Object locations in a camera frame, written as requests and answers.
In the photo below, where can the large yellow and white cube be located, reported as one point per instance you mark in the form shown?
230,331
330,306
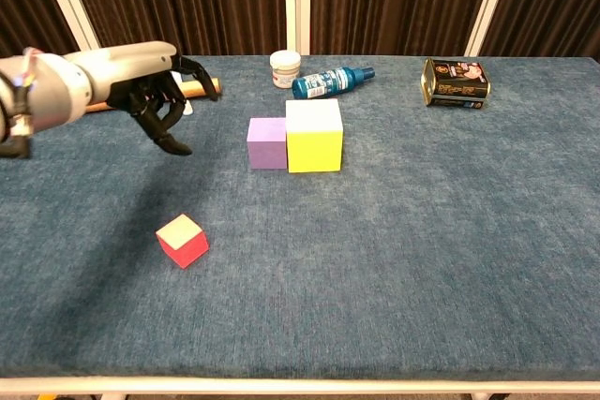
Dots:
314,147

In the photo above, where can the purple foam cube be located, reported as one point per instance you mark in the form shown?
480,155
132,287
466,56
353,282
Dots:
266,144

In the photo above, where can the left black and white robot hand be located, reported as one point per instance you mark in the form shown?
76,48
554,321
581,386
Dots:
131,67

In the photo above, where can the blue felt table mat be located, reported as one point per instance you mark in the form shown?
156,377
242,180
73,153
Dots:
375,255

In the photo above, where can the small red cube cream face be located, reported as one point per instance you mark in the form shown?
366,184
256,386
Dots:
183,243

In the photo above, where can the blue spray bottle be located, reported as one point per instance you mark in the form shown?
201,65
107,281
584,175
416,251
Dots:
328,82

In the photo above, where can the white round jar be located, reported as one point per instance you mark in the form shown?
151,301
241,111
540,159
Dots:
285,67

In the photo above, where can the black luncheon meat tin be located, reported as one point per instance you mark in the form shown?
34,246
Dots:
454,86

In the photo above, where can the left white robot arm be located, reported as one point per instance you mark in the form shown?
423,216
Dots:
47,91

